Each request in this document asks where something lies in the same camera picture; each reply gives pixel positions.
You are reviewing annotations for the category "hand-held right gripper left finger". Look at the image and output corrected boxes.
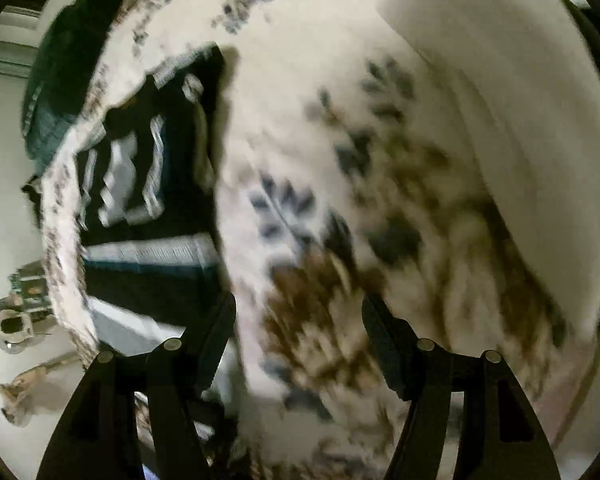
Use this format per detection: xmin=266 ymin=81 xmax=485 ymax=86
xmin=36 ymin=291 xmax=238 ymax=480

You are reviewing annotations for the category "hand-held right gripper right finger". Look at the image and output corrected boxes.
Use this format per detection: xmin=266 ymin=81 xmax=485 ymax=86
xmin=361 ymin=294 xmax=562 ymax=480

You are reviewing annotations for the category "black white striped garment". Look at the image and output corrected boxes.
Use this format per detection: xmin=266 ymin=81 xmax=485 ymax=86
xmin=74 ymin=44 xmax=237 ymax=480

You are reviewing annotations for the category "floral printed bed sheet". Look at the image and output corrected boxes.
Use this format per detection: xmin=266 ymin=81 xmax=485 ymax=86
xmin=40 ymin=0 xmax=598 ymax=480

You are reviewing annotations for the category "white fan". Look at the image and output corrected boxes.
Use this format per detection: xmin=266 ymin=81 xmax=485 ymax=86
xmin=0 ymin=260 xmax=56 ymax=356

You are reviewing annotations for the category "white pillow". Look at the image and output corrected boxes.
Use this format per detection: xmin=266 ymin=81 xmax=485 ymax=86
xmin=377 ymin=0 xmax=600 ymax=331

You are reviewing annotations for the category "dark green cloth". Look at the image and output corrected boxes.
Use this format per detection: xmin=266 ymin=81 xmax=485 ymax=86
xmin=21 ymin=0 xmax=143 ymax=177

